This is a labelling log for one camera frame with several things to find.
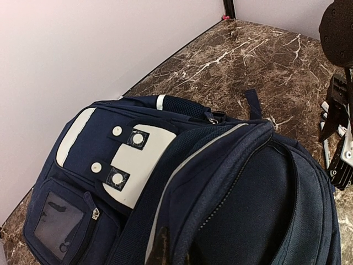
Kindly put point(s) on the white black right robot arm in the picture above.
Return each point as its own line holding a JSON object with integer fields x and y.
{"x": 336, "y": 40}

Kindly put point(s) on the navy blue student backpack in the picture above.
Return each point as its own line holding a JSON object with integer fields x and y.
{"x": 229, "y": 191}

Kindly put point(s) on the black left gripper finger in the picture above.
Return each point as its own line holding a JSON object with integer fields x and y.
{"x": 159, "y": 254}

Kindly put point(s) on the black right corner post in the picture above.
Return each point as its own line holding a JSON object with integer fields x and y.
{"x": 229, "y": 10}

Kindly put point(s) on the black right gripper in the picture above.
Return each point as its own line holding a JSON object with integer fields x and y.
{"x": 340, "y": 132}

